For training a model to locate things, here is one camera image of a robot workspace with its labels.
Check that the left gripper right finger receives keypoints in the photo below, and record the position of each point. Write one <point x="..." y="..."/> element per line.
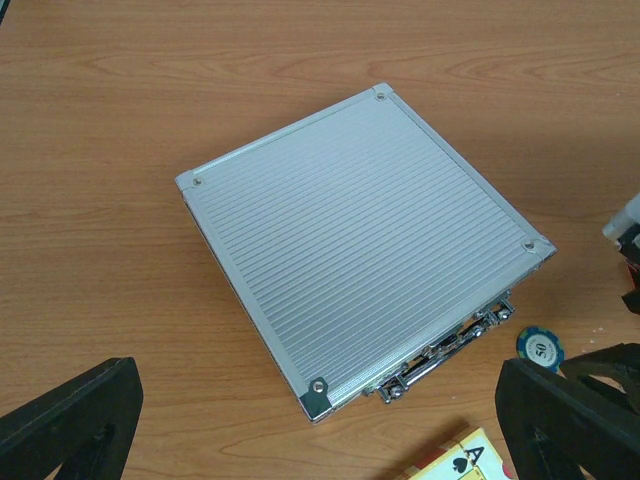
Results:
<point x="556" y="428"/>

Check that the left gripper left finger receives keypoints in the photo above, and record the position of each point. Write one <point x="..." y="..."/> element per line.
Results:
<point x="82" y="429"/>

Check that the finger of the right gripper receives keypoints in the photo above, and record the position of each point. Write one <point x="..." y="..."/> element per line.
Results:
<point x="619" y="363"/>

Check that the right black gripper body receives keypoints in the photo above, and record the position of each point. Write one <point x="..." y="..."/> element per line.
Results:
<point x="631" y="299"/>

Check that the pink yellow card deck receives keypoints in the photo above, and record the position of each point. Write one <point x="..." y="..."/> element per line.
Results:
<point x="468" y="456"/>

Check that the blue green poker chip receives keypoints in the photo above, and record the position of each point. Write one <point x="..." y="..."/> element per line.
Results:
<point x="540" y="346"/>

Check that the aluminium poker case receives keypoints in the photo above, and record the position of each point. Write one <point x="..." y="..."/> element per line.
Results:
<point x="363" y="247"/>

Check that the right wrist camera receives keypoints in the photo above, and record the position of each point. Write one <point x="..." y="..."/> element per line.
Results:
<point x="623" y="230"/>

